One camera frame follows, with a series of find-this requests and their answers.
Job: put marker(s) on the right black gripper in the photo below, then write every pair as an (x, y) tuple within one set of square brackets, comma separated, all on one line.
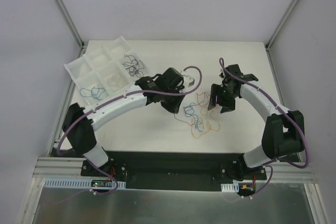
[(223, 100)]

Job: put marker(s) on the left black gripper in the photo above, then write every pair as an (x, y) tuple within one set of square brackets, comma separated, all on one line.
[(172, 102)]

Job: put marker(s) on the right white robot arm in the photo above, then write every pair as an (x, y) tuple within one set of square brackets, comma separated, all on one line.
[(283, 134)]

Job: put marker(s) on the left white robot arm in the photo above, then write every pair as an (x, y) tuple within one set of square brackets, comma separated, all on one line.
[(81, 123)]

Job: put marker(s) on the white foam compartment tray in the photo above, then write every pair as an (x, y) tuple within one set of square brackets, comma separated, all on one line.
[(106, 69)]

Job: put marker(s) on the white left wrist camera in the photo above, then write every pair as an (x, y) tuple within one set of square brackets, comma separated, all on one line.
[(188, 81)]

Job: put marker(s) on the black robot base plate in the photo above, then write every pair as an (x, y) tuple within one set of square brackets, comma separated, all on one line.
[(179, 171)]

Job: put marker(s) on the right aluminium frame post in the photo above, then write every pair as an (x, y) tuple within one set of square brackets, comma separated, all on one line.
[(285, 17)]

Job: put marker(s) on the aluminium frame post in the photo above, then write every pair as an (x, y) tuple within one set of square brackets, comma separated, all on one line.
[(70, 23), (285, 17)]

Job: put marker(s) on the right white cable duct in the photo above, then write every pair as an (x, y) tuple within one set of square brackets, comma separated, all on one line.
[(230, 188)]

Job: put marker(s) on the white cable duct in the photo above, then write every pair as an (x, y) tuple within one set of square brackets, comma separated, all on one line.
[(230, 188), (71, 183)]

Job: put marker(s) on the aluminium front rail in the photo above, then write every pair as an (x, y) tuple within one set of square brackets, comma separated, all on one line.
[(68, 167)]

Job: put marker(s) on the left white cable duct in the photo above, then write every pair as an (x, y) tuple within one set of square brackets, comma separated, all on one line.
[(71, 183)]

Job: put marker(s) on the left aluminium frame post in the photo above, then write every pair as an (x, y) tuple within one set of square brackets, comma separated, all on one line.
[(70, 23)]

